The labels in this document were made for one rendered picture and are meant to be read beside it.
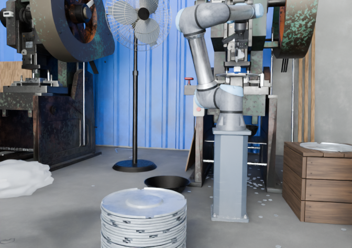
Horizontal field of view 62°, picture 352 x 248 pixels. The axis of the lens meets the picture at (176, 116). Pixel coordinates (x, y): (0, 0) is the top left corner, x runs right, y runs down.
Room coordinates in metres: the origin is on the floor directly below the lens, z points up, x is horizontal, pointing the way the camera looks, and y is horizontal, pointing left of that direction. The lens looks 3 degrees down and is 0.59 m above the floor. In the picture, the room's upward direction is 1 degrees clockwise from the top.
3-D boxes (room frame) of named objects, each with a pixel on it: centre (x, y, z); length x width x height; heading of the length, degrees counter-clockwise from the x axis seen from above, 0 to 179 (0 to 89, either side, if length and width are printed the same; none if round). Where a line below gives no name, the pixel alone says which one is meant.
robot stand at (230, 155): (1.52, -0.28, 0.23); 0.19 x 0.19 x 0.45; 84
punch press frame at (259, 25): (2.41, -0.49, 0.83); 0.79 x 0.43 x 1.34; 167
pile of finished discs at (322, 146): (1.61, -0.84, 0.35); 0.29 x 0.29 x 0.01
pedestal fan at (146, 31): (2.93, 0.31, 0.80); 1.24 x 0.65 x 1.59; 167
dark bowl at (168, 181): (1.90, 0.05, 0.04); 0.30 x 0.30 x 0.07
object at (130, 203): (1.00, 0.10, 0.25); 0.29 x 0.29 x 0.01
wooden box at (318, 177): (1.61, -0.84, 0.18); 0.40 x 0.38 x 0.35; 173
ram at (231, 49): (2.23, -0.45, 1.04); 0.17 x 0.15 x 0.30; 167
